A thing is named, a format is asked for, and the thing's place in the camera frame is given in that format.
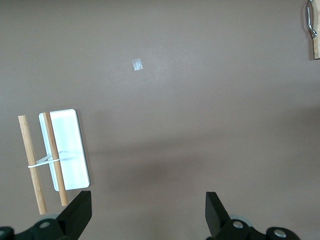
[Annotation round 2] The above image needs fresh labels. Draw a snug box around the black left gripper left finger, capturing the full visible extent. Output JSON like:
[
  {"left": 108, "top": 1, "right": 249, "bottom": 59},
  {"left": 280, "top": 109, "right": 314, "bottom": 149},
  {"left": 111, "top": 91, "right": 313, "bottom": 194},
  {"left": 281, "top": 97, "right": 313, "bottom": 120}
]
[{"left": 14, "top": 190, "right": 93, "bottom": 240}]

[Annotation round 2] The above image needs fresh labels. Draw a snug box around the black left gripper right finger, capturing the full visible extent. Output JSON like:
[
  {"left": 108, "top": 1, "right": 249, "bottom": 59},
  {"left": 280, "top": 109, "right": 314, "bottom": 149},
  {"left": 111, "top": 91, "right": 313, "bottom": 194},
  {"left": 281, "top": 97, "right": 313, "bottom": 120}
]
[{"left": 204, "top": 191, "right": 301, "bottom": 240}]

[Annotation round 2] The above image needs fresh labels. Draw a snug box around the wooden rack rod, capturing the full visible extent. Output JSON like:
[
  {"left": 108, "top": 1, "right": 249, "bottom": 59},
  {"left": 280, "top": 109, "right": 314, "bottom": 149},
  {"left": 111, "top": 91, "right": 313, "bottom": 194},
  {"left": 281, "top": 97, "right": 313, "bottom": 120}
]
[
  {"left": 17, "top": 114, "right": 48, "bottom": 215},
  {"left": 42, "top": 112, "right": 69, "bottom": 207}
]

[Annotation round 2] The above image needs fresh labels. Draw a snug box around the white rack base tray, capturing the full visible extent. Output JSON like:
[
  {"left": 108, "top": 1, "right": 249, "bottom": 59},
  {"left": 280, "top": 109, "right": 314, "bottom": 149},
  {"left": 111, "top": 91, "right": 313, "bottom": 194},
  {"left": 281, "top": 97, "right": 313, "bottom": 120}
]
[{"left": 38, "top": 108, "right": 90, "bottom": 192}]

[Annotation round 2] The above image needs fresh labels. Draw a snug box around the clear tape piece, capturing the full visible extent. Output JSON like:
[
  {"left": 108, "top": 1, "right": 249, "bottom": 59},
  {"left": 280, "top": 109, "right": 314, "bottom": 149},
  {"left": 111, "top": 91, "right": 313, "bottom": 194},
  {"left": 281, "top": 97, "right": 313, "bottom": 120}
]
[{"left": 131, "top": 58, "right": 144, "bottom": 72}]

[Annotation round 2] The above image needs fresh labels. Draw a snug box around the wooden cutting board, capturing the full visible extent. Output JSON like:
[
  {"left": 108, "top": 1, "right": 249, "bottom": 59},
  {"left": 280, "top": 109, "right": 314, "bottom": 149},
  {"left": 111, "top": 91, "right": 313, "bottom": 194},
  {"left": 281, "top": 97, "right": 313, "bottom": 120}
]
[{"left": 311, "top": 0, "right": 320, "bottom": 61}]

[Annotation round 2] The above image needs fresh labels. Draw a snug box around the white wire rack bracket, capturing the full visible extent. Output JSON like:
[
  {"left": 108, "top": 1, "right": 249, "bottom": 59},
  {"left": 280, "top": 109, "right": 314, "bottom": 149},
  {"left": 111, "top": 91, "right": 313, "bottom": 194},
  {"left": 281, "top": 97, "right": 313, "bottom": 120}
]
[{"left": 27, "top": 149, "right": 83, "bottom": 168}]

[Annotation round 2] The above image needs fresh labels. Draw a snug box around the metal cutting board handle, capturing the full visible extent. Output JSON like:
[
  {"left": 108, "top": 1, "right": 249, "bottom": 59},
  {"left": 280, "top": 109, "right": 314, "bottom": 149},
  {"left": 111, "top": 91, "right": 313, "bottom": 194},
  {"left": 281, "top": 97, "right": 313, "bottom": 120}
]
[{"left": 305, "top": 0, "right": 318, "bottom": 39}]

